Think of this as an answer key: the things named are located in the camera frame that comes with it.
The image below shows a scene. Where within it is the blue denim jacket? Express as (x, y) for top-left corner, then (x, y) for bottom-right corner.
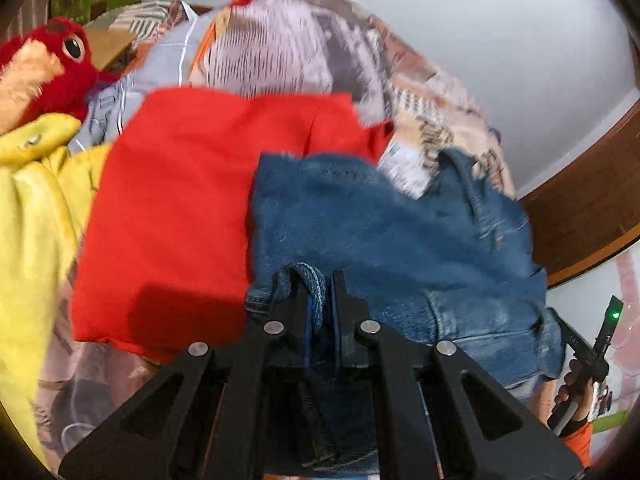
(245, 147), (568, 480)

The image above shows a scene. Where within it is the person's right hand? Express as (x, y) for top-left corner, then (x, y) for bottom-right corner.
(555, 367), (603, 426)

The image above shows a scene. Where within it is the yellow garment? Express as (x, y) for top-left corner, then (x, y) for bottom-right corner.
(0, 112), (116, 461)

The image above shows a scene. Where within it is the red garment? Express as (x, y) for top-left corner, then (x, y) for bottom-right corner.
(70, 87), (396, 363)

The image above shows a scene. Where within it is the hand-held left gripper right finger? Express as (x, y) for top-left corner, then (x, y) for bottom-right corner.
(332, 270), (586, 480)

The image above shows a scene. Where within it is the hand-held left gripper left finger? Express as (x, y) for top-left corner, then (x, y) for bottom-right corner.
(57, 272), (313, 480)

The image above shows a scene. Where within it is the white heart-print sliding door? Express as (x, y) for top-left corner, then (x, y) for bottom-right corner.
(547, 245), (640, 441)

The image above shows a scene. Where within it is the person's right forearm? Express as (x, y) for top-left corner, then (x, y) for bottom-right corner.
(559, 416), (597, 469)

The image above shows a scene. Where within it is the light blue checked cloth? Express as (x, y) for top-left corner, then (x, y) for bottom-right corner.
(67, 10), (216, 156)

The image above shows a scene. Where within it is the newspaper print quilt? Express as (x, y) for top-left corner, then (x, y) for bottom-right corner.
(187, 0), (518, 201)

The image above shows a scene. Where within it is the brown wooden door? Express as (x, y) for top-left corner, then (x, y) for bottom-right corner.
(517, 87), (640, 290)

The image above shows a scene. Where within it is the red plush toy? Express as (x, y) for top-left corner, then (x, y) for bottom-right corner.
(0, 17), (121, 136)

